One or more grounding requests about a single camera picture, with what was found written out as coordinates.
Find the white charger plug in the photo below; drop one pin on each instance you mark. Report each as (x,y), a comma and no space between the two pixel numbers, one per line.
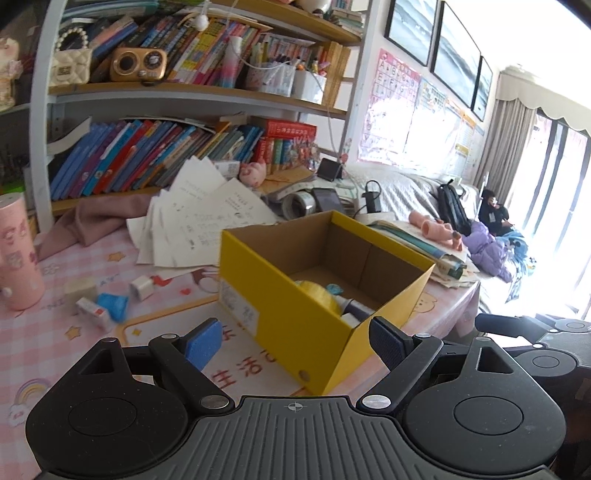
(142,288)

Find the row of blue children's books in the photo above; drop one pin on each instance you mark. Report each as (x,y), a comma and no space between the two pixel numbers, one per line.
(138,157)

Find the grey curtain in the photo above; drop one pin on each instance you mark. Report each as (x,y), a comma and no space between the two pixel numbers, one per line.
(508,152)

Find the small light blue correction tape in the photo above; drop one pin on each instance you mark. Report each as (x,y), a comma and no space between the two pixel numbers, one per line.
(334,290)

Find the small framed seascape picture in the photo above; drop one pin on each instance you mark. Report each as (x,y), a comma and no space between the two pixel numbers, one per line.
(482,87)

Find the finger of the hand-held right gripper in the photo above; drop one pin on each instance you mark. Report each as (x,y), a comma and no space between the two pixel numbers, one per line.
(568,323)
(508,325)

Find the small black stand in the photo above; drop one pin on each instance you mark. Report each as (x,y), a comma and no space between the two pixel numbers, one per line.
(330,169)

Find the pink pig toy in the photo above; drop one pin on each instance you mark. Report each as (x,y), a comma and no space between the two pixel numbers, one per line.
(253,174)

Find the clear marker holder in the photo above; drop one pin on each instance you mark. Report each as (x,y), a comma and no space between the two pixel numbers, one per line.
(272,81)

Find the brown retro radio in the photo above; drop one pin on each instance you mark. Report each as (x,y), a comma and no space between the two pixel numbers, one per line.
(138,64)

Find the grey quilted sofa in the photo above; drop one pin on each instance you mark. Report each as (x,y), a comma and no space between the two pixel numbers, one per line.
(406,189)

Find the cream quilted purse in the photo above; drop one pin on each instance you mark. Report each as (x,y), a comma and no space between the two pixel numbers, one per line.
(69,67)

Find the pile of workbooks and papers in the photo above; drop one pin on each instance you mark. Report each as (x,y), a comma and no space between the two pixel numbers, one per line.
(415,240)

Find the purple jacket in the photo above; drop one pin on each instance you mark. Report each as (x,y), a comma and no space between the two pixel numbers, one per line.
(489,251)

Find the large framed seascape picture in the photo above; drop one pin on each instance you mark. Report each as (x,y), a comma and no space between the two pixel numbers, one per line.
(411,27)
(457,55)

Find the pink alphabet wall poster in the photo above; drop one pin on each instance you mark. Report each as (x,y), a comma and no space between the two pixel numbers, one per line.
(390,92)

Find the yellow cardboard box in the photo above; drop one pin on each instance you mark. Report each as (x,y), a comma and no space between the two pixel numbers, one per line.
(277,300)

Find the colourful wall chart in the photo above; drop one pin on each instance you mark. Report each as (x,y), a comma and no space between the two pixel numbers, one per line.
(431,106)

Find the pink toy figure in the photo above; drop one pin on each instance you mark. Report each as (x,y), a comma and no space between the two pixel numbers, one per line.
(436,228)

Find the silver tape roll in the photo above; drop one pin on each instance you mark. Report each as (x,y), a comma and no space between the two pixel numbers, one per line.
(300,203)

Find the thick red reference books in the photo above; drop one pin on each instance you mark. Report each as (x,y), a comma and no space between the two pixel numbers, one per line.
(286,134)

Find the pink checked cloth desktop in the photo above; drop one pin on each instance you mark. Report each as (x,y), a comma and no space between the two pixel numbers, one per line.
(55,332)

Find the beige eraser block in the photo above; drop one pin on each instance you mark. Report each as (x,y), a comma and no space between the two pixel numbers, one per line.
(81,288)

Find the pink doll figurine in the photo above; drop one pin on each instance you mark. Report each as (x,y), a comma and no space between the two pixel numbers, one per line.
(7,74)

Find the black phone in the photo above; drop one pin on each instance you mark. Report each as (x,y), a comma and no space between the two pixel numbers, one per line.
(328,199)

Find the black power adapter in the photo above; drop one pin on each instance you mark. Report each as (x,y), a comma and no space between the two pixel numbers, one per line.
(371,202)

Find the black backpack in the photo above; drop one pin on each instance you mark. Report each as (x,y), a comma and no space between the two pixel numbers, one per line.
(455,207)

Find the light blue cloth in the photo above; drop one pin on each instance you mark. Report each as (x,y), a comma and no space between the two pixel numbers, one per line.
(519,249)

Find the pastel gradient bottle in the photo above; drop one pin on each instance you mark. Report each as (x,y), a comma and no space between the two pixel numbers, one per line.
(232,64)

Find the yellow packing tape roll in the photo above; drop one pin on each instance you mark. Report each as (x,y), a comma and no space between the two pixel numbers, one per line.
(314,295)

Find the pink printed cylindrical cup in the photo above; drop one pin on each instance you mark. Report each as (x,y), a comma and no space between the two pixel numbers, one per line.
(18,258)

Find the pink cloth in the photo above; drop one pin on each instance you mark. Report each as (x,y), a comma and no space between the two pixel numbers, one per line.
(101,217)

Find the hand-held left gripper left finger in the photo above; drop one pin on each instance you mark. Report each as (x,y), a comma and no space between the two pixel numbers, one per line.
(203,344)

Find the pile of white paper sheets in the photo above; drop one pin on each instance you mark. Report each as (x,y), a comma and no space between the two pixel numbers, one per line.
(207,212)

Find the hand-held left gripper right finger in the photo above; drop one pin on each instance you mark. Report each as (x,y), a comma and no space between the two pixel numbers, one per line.
(388,341)

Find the small white and red box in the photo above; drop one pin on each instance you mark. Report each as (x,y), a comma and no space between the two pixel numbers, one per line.
(94,314)

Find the white bookshelf with wooden boards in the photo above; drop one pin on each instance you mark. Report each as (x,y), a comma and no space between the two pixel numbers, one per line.
(41,138)

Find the row of colourful books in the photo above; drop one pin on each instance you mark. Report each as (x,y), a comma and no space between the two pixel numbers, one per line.
(194,46)

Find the white pen holder box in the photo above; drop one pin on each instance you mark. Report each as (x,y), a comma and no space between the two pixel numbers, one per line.
(308,87)

